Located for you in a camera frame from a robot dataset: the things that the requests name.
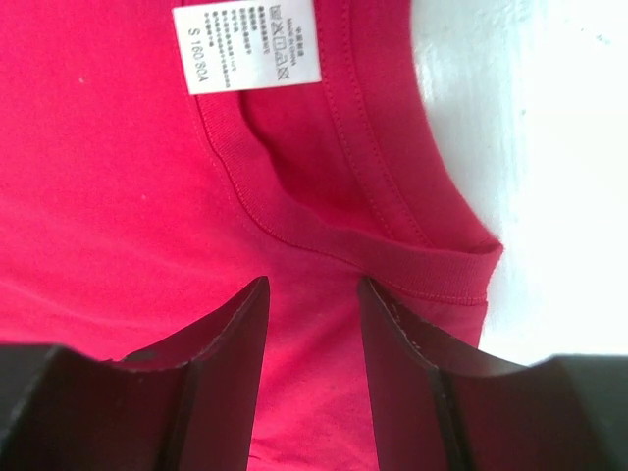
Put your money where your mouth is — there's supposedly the magenta t shirt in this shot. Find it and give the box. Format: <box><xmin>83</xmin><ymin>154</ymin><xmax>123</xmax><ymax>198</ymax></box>
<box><xmin>1</xmin><ymin>1</ymin><xmax>502</xmax><ymax>470</ymax></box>

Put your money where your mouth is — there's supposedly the white garment label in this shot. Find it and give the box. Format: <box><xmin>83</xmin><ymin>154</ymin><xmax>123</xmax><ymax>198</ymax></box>
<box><xmin>173</xmin><ymin>0</ymin><xmax>322</xmax><ymax>95</ymax></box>

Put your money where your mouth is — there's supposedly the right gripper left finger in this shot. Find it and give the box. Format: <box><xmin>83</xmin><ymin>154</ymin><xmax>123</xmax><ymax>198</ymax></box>
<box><xmin>1</xmin><ymin>277</ymin><xmax>270</xmax><ymax>470</ymax></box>

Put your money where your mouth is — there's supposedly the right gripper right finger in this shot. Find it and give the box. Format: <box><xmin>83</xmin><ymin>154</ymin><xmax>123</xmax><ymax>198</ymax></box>
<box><xmin>359</xmin><ymin>278</ymin><xmax>627</xmax><ymax>470</ymax></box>

